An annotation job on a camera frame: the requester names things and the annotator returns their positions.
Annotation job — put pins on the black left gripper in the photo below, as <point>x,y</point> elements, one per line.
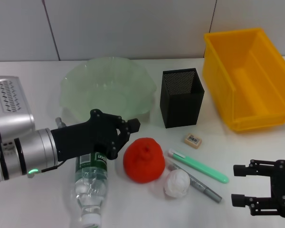
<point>85,135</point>

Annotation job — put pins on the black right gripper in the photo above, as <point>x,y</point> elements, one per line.
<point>283,185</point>

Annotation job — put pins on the red-orange toy orange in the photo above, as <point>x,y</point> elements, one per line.
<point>142,166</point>

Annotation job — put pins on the mint green pen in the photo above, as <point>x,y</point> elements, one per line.
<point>199,167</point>

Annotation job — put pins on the clear water bottle green label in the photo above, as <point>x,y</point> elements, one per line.
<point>90,185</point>

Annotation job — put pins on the white paper ball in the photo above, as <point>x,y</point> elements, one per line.
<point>177,183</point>

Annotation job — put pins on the grey marker pen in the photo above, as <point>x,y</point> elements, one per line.
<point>204,188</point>

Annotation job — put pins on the black mesh pen holder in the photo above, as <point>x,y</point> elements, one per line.
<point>180,109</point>

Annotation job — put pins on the pale green glass fruit bowl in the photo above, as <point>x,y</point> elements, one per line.
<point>85,90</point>

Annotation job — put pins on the beige eraser with barcode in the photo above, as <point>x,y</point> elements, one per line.
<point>192,139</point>

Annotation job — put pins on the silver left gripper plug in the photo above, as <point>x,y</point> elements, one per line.
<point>59,122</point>

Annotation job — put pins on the yellow plastic storage bin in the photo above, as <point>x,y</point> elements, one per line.
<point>251,71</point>

